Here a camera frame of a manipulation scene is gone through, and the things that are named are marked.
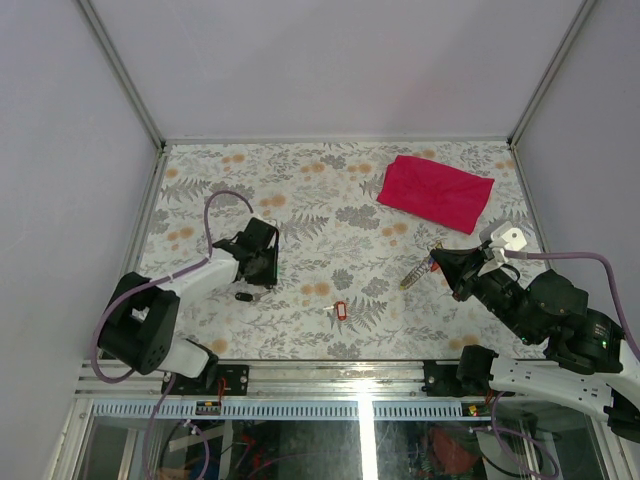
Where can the pink folded cloth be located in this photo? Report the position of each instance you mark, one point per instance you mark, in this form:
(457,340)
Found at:
(435,192)

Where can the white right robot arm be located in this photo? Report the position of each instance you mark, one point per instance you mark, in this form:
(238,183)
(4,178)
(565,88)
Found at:
(594,371)

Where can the white slotted cable duct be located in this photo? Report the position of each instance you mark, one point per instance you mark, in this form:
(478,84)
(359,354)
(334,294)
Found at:
(239,409)

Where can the silver loose keys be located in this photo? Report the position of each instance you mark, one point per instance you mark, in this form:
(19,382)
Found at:
(259,296)

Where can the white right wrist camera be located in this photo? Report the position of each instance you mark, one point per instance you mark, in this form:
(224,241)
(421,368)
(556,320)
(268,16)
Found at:
(502,236)

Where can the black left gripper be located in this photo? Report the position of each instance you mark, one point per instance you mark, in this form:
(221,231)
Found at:
(270,279)

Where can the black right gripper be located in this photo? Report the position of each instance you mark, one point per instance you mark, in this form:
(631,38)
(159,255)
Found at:
(461,268)

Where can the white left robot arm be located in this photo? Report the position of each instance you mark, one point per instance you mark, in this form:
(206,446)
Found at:
(138,325)

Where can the aluminium mounting rail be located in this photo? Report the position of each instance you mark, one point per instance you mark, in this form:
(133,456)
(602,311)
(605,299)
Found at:
(271,379)

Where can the metal key organiser with rings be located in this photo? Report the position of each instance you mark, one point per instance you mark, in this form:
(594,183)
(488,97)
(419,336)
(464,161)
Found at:
(427,265)

